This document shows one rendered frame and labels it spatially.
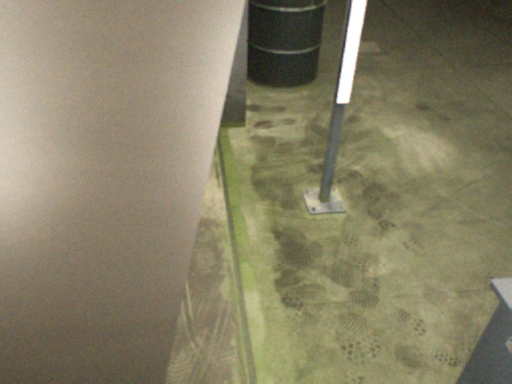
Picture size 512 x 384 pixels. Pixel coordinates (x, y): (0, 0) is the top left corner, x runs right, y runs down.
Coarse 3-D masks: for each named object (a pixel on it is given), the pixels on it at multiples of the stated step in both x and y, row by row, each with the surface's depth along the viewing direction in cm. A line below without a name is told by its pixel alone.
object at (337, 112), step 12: (348, 0) 189; (336, 84) 210; (336, 108) 215; (336, 120) 219; (336, 132) 223; (336, 144) 227; (324, 156) 236; (336, 156) 232; (324, 168) 238; (324, 180) 240; (324, 192) 245
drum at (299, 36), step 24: (264, 0) 315; (288, 0) 310; (312, 0) 315; (264, 24) 325; (288, 24) 320; (312, 24) 326; (264, 48) 335; (288, 48) 330; (312, 48) 338; (264, 72) 345; (288, 72) 341; (312, 72) 353
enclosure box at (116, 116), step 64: (0, 0) 43; (64, 0) 44; (128, 0) 45; (192, 0) 47; (0, 64) 46; (64, 64) 48; (128, 64) 49; (192, 64) 51; (0, 128) 50; (64, 128) 52; (128, 128) 54; (192, 128) 55; (0, 192) 55; (64, 192) 57; (128, 192) 59; (192, 192) 61; (0, 256) 60; (64, 256) 63; (128, 256) 65; (0, 320) 67; (64, 320) 70; (128, 320) 74
